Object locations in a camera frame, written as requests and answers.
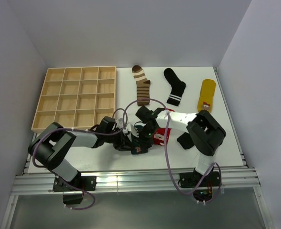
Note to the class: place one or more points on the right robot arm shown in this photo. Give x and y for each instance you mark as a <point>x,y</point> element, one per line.
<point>200,130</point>

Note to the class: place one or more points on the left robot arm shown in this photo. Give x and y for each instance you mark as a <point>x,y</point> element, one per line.
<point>50,148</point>

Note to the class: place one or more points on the aluminium mounting rail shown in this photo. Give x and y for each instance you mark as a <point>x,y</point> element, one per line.
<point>130,181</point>

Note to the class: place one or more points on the wooden compartment tray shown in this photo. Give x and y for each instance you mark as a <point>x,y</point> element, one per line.
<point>76,97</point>

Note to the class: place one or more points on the dark teal sock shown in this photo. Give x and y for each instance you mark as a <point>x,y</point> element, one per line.
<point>136,140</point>

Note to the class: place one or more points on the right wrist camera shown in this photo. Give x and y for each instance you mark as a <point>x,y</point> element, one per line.
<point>130,129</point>

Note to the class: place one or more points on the brown striped sock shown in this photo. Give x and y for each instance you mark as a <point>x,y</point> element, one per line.
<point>142,86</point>

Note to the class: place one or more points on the plain black sock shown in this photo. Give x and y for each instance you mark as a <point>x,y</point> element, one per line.
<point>185,141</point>

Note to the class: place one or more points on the yellow sock with cartoon face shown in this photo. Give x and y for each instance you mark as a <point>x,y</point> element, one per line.
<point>207,91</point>

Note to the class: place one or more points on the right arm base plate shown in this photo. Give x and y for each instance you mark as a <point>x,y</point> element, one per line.
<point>190,179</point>

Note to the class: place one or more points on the black sock with white stripes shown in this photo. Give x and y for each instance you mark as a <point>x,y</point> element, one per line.
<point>177,87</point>

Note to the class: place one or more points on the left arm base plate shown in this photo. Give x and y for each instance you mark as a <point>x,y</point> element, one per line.
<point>87,183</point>

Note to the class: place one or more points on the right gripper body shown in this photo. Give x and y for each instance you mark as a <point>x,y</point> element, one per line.
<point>147,128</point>

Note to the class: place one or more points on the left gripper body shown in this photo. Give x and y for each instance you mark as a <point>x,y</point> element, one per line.
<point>113,139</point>

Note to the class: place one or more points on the red sock with white bear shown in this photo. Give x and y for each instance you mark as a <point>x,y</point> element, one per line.
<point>160,135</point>

